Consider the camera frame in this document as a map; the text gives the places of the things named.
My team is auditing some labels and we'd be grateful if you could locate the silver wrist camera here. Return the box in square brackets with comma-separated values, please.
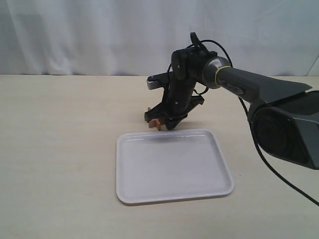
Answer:
[147, 72, 170, 90]

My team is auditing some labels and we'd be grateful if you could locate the white plastic tray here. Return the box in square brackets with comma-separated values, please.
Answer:
[116, 128, 234, 205]

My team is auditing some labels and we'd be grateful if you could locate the white curtain backdrop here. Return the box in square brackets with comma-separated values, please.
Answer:
[0, 0, 319, 76]

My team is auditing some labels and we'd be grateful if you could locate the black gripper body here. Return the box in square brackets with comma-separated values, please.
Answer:
[145, 79, 204, 121]

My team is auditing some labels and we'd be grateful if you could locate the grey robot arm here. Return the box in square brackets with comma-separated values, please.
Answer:
[145, 47, 319, 169]

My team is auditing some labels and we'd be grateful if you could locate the black cable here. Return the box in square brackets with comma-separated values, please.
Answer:
[166, 32, 319, 207]

